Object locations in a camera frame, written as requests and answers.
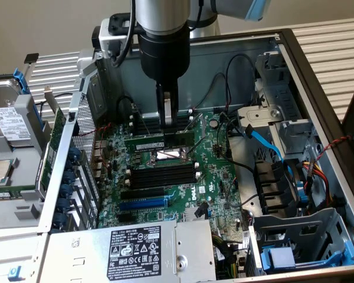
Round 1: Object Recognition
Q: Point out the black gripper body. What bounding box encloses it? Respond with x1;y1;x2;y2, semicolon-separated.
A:
137;28;191;87

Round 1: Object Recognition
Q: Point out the green RAM stick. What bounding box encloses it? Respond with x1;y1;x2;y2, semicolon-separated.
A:
0;191;20;202
124;131;196;152

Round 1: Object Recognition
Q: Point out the raised metal socket cover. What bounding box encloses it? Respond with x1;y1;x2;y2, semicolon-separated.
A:
183;113;204;133

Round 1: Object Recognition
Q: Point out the open grey PC case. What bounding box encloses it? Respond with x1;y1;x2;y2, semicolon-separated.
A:
37;28;354;283

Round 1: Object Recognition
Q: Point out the metal CPU socket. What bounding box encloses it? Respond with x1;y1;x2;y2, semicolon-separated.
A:
146;146;194;168

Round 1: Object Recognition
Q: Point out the green Dell motherboard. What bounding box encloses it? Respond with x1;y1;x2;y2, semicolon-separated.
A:
96;110;251;236

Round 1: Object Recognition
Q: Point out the long black expansion slot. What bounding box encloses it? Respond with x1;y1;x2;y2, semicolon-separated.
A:
120;187;166;201

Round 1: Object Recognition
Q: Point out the blue card retention clip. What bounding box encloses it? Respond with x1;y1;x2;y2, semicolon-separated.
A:
57;198;72;213
61;170;77;186
51;212;69;230
67;146;82;162
59;184;75;199

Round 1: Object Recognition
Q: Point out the blue expansion slot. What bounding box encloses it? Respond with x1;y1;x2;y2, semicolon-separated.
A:
119;196;169;211

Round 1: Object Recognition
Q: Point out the grey optical drive cage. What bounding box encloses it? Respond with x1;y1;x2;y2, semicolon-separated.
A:
237;51;323;154

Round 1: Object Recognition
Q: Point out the silver chipset heat sink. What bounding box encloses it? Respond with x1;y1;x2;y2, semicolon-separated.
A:
183;206;211;222

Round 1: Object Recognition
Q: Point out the green graphics card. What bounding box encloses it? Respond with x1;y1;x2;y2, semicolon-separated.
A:
35;85;67;199

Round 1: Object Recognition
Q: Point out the black fan shroud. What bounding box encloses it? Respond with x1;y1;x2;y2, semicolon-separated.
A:
253;159;302;216

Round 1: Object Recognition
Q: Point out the grey parts rack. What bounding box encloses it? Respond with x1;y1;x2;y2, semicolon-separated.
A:
0;94;53;231

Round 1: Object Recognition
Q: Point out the silver hard disk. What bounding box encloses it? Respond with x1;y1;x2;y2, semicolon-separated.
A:
0;78;33;148

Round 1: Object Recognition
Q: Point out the silver power supply unit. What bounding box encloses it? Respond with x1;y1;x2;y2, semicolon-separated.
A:
38;219;218;283

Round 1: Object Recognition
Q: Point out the grey disk bay cage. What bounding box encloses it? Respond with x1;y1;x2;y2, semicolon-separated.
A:
247;208;354;277

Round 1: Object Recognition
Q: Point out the blue disk tray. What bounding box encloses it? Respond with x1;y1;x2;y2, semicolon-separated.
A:
260;241;354;274

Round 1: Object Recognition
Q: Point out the blue case latch button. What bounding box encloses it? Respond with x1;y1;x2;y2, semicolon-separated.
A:
8;265;26;282

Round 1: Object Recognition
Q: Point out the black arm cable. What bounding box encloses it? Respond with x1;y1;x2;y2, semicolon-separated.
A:
110;0;136;68

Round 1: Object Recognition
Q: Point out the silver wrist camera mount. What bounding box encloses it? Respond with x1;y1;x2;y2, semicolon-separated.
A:
99;14;140;65

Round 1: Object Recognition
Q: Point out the black looped case wire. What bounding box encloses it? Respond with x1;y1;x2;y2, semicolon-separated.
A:
194;54;257;110

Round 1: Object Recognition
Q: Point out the thin red black fan wire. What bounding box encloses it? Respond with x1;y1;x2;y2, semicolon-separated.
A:
77;123;113;178

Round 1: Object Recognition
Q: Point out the black box with cable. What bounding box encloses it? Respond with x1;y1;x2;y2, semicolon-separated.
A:
91;25;103;48

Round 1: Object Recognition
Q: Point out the black motherboard wire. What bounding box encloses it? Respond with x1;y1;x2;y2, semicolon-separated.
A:
216;111;256;175

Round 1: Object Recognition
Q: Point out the blue SATA wire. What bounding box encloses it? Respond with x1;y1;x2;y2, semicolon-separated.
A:
244;123;308;205

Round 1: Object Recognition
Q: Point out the silver post with black cap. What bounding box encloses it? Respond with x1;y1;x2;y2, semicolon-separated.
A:
17;52;40;89

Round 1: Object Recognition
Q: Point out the blue disk bracket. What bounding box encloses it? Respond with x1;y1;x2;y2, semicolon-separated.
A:
13;68;47;131

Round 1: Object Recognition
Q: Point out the coloured power wire bundle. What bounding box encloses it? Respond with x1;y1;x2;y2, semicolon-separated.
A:
301;160;335;208

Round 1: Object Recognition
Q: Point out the red black twisted wire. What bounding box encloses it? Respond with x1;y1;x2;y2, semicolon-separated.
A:
314;134;352;163

